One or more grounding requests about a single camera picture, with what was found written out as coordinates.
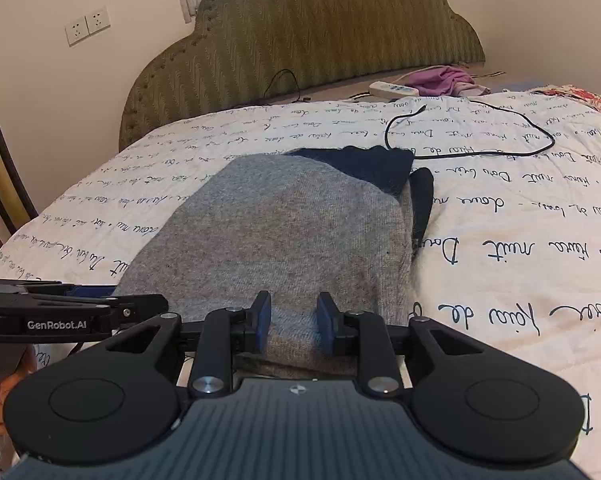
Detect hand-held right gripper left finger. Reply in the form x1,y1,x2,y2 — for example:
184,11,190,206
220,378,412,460
105,290,272,398

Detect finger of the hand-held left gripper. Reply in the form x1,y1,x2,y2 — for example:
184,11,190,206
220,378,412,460
25,282,120,306
105,293,170,323

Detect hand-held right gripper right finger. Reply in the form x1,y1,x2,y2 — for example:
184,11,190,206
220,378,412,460
316,291,486,398

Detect grey and navy knit sweater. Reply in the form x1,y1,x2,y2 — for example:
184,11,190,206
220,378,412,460
113,145,435,381

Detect gold and black tower appliance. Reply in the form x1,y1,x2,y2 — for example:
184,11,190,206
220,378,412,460
0,72,38,251

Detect white blanket with script print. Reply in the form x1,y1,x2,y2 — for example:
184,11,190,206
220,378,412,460
0,87,601,480

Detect white power strip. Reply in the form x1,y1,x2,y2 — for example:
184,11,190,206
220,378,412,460
369,81,420,98

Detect purple cloth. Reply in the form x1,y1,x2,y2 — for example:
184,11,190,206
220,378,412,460
405,65,491,97

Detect green padded headboard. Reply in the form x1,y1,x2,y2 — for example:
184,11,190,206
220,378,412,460
119,0,486,152

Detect red floral cloth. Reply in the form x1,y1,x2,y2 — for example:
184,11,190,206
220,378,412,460
535,85,601,113

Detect long black cable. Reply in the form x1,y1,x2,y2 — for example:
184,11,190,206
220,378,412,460
384,100,556,160

